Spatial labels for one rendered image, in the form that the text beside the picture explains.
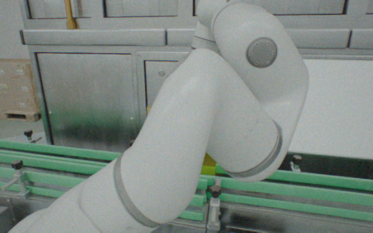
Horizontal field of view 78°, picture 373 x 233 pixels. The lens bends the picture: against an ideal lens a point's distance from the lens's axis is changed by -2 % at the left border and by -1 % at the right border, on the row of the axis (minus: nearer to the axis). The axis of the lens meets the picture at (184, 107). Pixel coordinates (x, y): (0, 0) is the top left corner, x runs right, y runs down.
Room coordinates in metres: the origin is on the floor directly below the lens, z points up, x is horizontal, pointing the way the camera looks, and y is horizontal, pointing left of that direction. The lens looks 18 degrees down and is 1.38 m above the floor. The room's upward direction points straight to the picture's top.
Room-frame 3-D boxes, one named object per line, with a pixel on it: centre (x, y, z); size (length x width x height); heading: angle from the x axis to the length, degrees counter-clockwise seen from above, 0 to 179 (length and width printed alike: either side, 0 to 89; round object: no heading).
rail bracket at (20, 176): (0.60, 0.51, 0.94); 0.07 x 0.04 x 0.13; 168
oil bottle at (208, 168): (0.65, -0.07, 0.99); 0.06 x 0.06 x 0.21; 79
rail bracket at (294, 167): (0.67, -0.36, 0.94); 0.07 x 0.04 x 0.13; 168
